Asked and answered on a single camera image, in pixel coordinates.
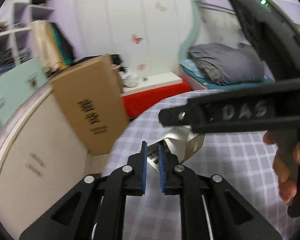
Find teal patterned bed sheet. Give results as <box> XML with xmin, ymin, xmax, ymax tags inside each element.
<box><xmin>179</xmin><ymin>59</ymin><xmax>275</xmax><ymax>90</ymax></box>

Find small white olive carton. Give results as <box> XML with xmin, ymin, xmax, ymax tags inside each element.
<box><xmin>147</xmin><ymin>126</ymin><xmax>205</xmax><ymax>171</ymax></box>

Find hanging jackets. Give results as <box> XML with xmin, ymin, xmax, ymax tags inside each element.
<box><xmin>30</xmin><ymin>20</ymin><xmax>75</xmax><ymax>73</ymax></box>

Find purple cube shelf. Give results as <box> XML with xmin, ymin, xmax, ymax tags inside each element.
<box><xmin>0</xmin><ymin>0</ymin><xmax>54</xmax><ymax>76</ymax></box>

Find person's right hand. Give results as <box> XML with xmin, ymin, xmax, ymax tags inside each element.
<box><xmin>263</xmin><ymin>131</ymin><xmax>300</xmax><ymax>204</ymax></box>

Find grey checked tablecloth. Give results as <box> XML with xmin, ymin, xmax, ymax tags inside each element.
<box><xmin>104</xmin><ymin>90</ymin><xmax>300</xmax><ymax>239</ymax></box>

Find white wardrobe doors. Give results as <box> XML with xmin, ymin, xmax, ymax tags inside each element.
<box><xmin>75</xmin><ymin>0</ymin><xmax>192</xmax><ymax>77</ymax></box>

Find mint drawer unit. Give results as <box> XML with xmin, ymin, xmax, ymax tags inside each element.
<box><xmin>0</xmin><ymin>56</ymin><xmax>47</xmax><ymax>130</ymax></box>

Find tall brown cardboard box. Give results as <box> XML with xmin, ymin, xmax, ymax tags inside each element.
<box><xmin>51</xmin><ymin>55</ymin><xmax>129</xmax><ymax>155</ymax></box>

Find grey folded duvet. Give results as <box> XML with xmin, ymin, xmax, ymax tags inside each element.
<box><xmin>187</xmin><ymin>43</ymin><xmax>264</xmax><ymax>83</ymax></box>

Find red storage bench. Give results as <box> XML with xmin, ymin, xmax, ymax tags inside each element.
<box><xmin>121</xmin><ymin>72</ymin><xmax>192</xmax><ymax>119</ymax></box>

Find white plastic bag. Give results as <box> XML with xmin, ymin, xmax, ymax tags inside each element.
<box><xmin>121</xmin><ymin>72</ymin><xmax>139</xmax><ymax>88</ymax></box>

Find long beige low cabinet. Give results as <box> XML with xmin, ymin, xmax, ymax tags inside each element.
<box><xmin>0</xmin><ymin>84</ymin><xmax>91</xmax><ymax>213</ymax></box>

